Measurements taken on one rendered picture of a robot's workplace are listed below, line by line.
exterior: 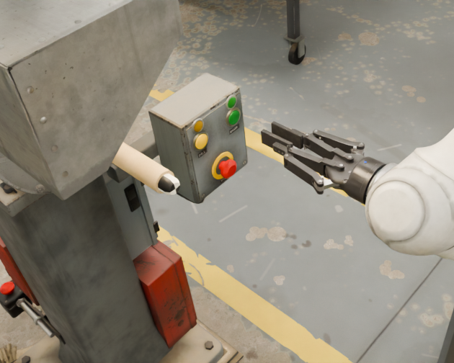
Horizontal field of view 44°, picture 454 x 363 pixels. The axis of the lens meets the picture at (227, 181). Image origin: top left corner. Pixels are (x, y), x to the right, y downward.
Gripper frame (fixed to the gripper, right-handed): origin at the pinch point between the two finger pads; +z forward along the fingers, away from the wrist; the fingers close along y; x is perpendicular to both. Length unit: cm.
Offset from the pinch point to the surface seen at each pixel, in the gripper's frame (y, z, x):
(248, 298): 20, 37, -107
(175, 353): -21, 25, -76
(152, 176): -32.8, -7.1, 19.2
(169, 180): -31.9, -9.4, 19.1
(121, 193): -18.1, 32.3, -19.4
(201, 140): -9.5, 11.5, 0.5
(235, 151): -0.9, 12.0, -8.7
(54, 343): -42, 56, -77
